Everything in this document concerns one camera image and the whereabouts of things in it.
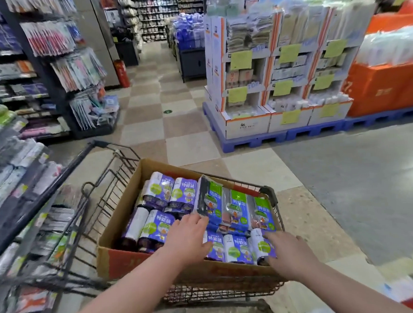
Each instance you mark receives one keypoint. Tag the white cardboard display stand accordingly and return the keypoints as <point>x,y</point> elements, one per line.
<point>246,124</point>
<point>330,113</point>
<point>289,119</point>

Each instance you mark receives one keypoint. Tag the person's left hand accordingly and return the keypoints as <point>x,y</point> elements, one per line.
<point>186,243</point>

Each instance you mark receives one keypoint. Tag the dark display bin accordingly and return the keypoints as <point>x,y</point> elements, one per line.
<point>192,64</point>

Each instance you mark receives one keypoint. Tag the stack of white packages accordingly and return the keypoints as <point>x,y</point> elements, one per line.
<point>392,48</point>

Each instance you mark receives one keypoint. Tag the background store shelves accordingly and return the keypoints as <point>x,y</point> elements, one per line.
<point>157,14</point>

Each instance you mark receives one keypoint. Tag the red fire extinguisher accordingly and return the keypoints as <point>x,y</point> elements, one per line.
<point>121,73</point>

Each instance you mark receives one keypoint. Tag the person's right fingers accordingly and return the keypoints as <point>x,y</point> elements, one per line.
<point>273,243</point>

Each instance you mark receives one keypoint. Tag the black bin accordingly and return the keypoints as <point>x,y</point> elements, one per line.
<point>128,52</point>

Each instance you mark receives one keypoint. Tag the pile of purple roll packets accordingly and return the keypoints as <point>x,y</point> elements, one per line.
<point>160,227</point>

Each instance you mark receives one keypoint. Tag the green label black roll pack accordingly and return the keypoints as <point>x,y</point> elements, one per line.
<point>262,215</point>
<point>236,211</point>
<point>211,200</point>

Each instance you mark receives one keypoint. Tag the person's left forearm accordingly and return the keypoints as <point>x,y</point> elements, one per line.
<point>137,292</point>

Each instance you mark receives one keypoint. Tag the orange display box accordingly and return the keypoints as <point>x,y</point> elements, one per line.
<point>376,88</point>

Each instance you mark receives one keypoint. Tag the rack of hanging packets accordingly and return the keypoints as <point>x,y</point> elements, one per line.
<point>78,69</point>

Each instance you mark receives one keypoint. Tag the person's right hand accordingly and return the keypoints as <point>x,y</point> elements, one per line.
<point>293,258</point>

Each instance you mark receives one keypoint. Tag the set of yellow-green price tags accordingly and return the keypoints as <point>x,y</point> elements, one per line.
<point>241,60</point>

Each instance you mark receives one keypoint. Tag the dark store shelf unit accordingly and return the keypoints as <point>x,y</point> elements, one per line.
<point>52,89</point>

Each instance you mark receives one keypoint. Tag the brown cardboard box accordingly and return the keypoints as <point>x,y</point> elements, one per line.
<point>121,228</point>

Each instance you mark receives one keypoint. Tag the heap of blue packages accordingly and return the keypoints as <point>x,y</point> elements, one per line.
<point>188,32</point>

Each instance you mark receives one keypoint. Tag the shelf of grey packets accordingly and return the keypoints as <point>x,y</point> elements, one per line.
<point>14,175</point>

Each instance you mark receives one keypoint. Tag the blue plastic pallet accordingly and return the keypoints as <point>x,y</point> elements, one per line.
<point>377,118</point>
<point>246,141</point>

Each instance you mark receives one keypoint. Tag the person's right forearm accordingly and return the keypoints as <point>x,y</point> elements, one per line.
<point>343,292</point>

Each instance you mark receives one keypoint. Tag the person's left thumb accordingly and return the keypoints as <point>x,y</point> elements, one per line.
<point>207,250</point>

